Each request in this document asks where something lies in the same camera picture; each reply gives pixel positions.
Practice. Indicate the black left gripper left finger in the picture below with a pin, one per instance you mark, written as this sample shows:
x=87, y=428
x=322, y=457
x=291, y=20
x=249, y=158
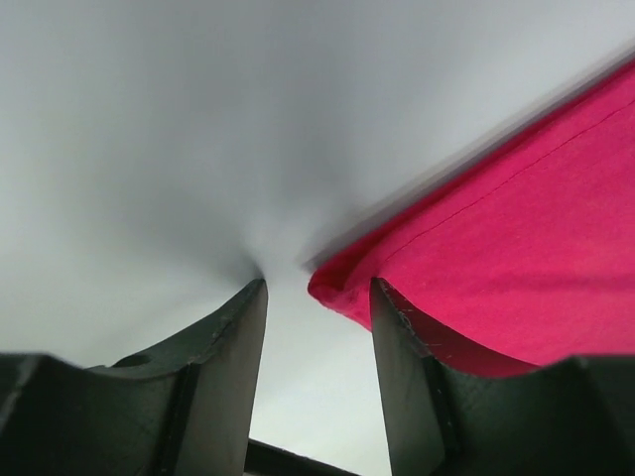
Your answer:
x=180, y=407

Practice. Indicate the magenta pink t shirt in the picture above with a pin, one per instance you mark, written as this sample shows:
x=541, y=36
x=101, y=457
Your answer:
x=529, y=253

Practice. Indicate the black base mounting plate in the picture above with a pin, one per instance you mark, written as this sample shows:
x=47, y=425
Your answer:
x=266, y=460

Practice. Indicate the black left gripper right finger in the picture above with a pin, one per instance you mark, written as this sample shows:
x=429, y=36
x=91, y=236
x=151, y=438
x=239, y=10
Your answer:
x=454, y=407

